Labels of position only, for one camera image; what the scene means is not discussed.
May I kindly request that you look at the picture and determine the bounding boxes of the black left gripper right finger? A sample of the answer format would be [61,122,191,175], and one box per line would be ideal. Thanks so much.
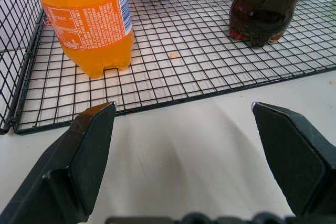
[251,101,336,218]

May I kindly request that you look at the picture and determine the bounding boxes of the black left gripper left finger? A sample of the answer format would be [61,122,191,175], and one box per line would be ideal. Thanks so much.
[0,101,117,224]

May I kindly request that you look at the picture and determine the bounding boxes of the orange soda bottle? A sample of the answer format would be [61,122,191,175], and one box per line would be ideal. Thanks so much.
[31,0,135,79]

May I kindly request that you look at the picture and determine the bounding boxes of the cola bottle with red label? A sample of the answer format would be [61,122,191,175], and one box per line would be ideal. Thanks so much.
[228,0,316,49]

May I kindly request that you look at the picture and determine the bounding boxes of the black wire grid rack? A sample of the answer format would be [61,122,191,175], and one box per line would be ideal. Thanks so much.
[0,0,336,135]

